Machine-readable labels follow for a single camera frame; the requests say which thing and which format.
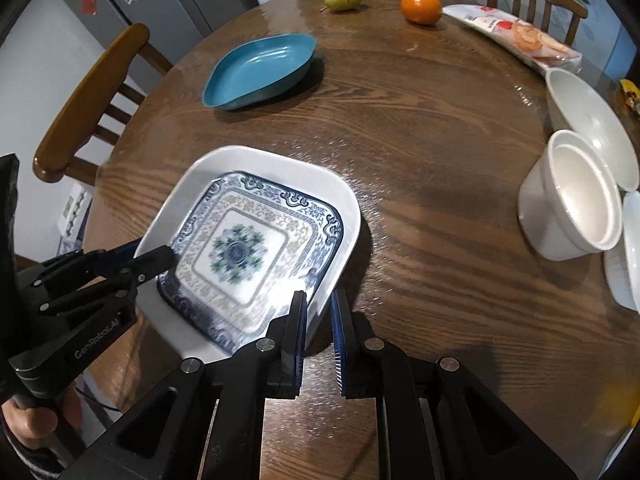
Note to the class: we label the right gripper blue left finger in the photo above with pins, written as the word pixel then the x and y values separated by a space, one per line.
pixel 289 333

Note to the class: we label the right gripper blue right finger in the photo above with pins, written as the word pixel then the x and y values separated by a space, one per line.
pixel 357 366

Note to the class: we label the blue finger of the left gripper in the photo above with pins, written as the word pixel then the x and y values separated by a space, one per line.
pixel 124 252

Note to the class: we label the blue dish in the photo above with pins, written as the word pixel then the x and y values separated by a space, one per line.
pixel 259 70

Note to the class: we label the small white deep bowl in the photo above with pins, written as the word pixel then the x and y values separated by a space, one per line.
pixel 569 205

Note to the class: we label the white medium bowl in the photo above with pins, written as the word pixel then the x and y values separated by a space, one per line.
pixel 621 263

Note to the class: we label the large grey bowl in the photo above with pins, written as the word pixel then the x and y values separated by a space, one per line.
pixel 575 105

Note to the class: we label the person left hand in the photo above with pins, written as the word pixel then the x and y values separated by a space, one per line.
pixel 32 425

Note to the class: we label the wooden chair left side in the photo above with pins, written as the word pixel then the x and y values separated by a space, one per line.
pixel 78 121

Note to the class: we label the orange mandarin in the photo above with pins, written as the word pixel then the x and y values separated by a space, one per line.
pixel 421 12

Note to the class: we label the bread bag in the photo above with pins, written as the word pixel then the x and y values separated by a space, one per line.
pixel 529 44

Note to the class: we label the yellow snack packet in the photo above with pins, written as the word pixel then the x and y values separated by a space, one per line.
pixel 631 95

